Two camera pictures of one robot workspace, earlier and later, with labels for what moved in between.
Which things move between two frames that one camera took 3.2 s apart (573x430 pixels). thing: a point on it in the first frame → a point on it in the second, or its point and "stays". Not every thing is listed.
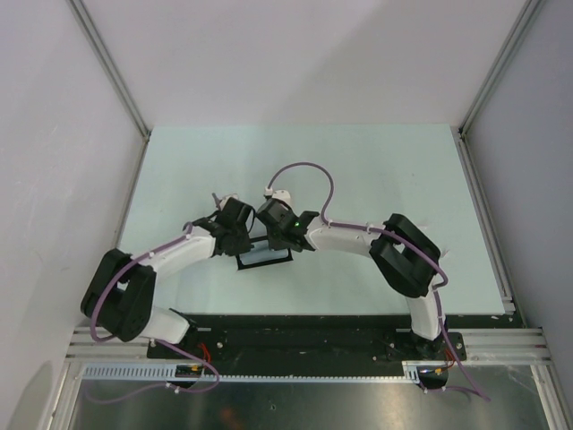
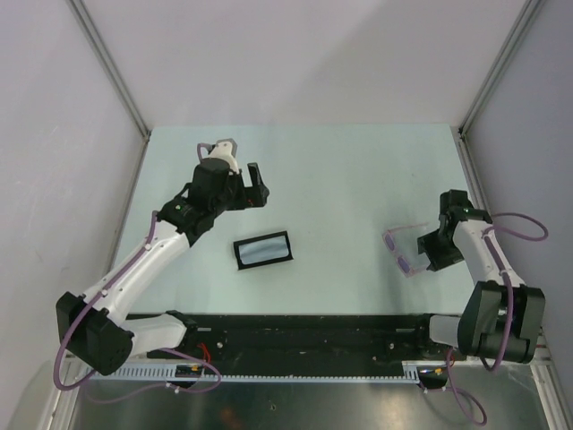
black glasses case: (261, 254) stays
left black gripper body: (241, 244) → (235, 198)
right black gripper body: (277, 239) → (440, 251)
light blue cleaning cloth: (263, 254) stays
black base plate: (319, 346) stays
